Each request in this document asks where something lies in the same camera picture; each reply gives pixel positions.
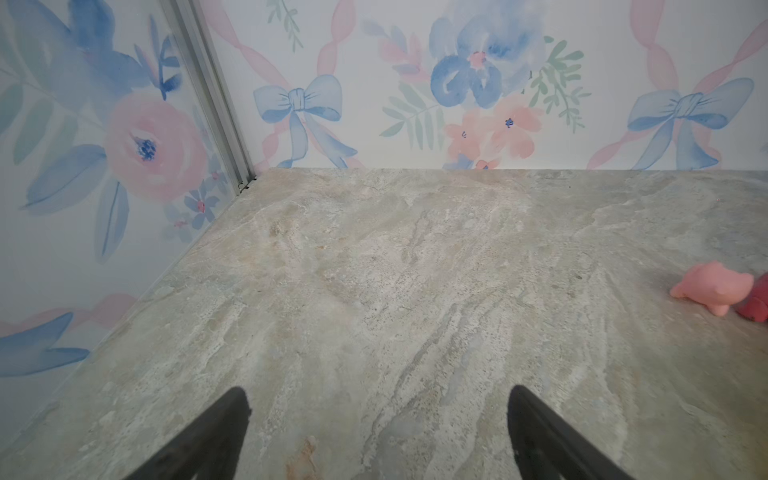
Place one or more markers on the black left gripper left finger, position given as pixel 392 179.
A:
pixel 208 448

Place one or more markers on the dark pink toy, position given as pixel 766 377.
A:
pixel 755 305

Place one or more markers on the light pink toy pig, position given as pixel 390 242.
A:
pixel 714 286

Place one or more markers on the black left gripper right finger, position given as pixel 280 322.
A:
pixel 545 446

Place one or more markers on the left corner aluminium post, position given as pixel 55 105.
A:
pixel 193 37

